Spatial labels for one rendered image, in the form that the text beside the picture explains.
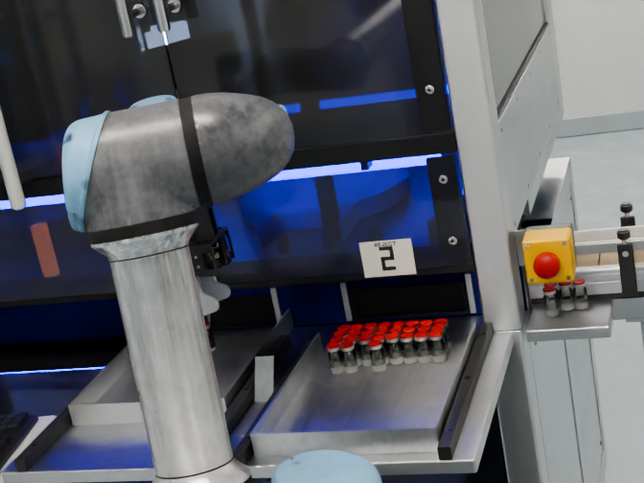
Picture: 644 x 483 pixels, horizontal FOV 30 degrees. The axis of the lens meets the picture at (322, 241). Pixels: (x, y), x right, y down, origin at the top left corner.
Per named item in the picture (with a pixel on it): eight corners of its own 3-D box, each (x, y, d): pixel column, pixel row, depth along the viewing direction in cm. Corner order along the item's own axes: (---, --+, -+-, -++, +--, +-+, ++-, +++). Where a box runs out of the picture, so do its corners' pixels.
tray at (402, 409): (321, 352, 196) (317, 332, 195) (478, 343, 187) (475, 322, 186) (254, 456, 165) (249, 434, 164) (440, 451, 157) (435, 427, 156)
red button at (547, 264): (537, 273, 185) (533, 248, 184) (563, 271, 184) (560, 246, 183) (534, 282, 182) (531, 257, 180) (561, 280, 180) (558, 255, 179)
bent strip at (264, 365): (263, 391, 185) (255, 356, 183) (281, 390, 184) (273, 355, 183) (234, 435, 172) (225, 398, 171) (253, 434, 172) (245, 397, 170)
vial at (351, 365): (346, 368, 187) (341, 341, 186) (360, 367, 186) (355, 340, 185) (343, 374, 185) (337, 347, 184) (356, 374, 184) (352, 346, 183)
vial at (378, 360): (374, 366, 186) (369, 339, 184) (388, 366, 185) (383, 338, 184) (371, 373, 184) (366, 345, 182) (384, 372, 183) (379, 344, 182)
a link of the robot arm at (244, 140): (295, 73, 121) (281, 88, 170) (188, 94, 121) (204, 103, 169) (317, 185, 122) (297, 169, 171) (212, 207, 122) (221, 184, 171)
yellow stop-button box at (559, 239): (532, 268, 192) (526, 226, 190) (577, 264, 190) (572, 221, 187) (526, 286, 185) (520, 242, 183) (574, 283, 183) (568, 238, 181)
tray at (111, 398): (157, 335, 216) (153, 317, 215) (293, 326, 209) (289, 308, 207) (73, 425, 186) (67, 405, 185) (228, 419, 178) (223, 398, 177)
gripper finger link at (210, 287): (234, 323, 185) (218, 271, 182) (200, 325, 188) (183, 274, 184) (241, 312, 188) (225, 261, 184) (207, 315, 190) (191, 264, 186)
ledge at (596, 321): (536, 308, 202) (534, 297, 201) (614, 302, 198) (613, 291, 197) (526, 342, 189) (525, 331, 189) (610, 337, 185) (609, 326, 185)
